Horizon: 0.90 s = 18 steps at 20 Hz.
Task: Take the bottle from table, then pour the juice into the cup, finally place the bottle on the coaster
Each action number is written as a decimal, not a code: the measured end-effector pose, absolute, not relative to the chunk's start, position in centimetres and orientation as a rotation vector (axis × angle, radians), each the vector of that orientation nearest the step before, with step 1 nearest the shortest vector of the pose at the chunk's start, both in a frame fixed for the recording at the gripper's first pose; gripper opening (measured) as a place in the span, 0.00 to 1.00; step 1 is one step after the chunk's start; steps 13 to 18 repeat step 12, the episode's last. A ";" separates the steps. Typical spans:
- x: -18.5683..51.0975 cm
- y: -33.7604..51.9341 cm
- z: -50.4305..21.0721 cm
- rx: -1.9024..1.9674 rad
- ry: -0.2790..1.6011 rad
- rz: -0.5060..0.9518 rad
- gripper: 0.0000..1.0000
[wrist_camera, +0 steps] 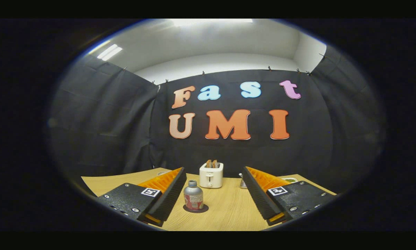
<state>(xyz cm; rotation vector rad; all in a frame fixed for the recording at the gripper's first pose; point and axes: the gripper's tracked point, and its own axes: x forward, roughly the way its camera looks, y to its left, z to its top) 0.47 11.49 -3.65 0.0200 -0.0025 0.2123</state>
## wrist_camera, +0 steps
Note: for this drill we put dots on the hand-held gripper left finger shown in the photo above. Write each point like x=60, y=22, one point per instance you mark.
x=173, y=194

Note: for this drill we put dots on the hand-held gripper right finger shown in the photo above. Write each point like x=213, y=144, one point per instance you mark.
x=258, y=196

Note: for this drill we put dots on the silver bottle with red label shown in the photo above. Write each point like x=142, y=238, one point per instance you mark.
x=193, y=196

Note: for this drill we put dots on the dark brown round coaster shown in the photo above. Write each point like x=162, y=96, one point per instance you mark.
x=205, y=209

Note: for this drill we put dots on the white plate with red food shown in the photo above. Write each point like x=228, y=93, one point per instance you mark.
x=163, y=172

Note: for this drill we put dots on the wooden table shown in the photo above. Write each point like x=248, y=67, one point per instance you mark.
x=225, y=208

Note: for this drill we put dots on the white divided sauce dish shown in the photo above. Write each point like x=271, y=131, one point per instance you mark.
x=290, y=180

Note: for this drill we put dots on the white toaster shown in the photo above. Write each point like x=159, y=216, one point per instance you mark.
x=211, y=177

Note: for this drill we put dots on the narrow ceiling light panel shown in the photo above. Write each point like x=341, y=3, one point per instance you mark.
x=109, y=52

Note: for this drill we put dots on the wide ceiling light panel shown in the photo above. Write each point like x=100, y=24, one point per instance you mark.
x=211, y=22

